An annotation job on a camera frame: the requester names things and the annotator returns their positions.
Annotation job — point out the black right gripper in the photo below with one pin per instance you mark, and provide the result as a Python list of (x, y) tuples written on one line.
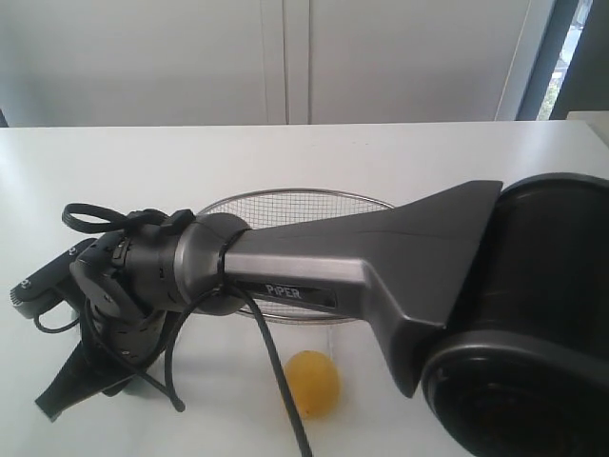
[(130, 309)]

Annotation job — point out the yellow lemon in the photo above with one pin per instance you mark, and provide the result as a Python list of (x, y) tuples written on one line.
[(314, 382)]

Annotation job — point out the oval metal mesh basket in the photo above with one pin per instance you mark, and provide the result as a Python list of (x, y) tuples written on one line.
[(270, 208)]

